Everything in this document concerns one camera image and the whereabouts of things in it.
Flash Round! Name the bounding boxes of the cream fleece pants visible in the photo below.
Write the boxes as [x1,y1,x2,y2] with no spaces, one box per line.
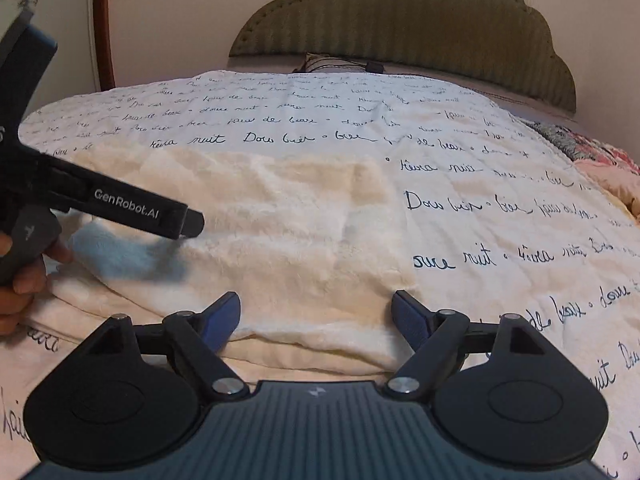
[27,144,416,376]

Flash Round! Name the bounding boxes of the person's left hand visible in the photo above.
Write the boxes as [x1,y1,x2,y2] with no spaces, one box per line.
[0,237,73,336]

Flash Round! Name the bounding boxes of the white script-print quilt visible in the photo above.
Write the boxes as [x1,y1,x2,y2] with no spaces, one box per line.
[1,72,639,479]

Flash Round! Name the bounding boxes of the wardrobe sliding door with flowers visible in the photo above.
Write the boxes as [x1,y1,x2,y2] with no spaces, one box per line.
[1,0,115,114]

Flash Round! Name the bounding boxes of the striped pillow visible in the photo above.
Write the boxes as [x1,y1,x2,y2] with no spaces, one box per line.
[293,53,367,73]

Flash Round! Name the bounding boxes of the small black device on bed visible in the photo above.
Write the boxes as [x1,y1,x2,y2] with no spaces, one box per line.
[366,62,385,74]

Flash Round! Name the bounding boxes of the pink patterned blanket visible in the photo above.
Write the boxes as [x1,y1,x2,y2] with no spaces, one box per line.
[523,119,639,222]

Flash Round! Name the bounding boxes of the green upholstered headboard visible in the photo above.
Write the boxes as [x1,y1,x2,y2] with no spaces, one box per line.
[229,0,577,113]

